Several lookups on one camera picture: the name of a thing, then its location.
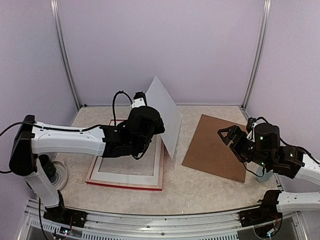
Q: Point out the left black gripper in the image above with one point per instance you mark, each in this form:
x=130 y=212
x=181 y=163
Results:
x=160 y=128

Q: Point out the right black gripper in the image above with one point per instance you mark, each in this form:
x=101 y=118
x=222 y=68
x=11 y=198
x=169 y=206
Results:
x=236 y=146

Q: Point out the cat photo print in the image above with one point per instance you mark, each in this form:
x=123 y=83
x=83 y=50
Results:
x=159 y=98

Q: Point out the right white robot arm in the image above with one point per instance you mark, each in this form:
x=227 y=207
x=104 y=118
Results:
x=303 y=194

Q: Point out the red wooden picture frame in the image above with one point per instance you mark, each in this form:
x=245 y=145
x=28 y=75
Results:
x=148 y=183

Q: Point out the left aluminium corner post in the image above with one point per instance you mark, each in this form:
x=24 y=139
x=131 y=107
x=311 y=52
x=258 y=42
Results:
x=63 y=52

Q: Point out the right aluminium corner post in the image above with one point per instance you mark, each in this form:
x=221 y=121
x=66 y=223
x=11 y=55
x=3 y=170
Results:
x=258 y=52

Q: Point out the aluminium front rail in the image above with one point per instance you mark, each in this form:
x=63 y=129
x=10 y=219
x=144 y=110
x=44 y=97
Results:
x=112 y=226

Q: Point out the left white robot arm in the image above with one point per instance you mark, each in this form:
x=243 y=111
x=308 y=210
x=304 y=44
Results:
x=35 y=138

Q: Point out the brown backing board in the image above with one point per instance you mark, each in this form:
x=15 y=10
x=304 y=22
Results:
x=207 y=152

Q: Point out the white plate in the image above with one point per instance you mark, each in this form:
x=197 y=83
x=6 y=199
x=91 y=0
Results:
x=61 y=176

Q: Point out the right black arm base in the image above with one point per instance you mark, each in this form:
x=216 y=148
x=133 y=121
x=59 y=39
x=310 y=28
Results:
x=266 y=212

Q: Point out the light blue paper cup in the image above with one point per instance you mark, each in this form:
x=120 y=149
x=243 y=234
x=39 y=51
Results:
x=263 y=176

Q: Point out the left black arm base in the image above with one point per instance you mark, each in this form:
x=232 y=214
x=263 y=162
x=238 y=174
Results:
x=66 y=216

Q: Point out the white mat board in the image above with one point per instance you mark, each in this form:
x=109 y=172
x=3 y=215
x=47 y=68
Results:
x=127 y=165

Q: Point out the aluminium corner post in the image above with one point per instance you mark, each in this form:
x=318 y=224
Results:
x=258 y=52
x=63 y=52

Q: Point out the black cup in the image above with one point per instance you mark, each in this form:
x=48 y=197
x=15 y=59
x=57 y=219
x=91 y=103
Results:
x=47 y=165

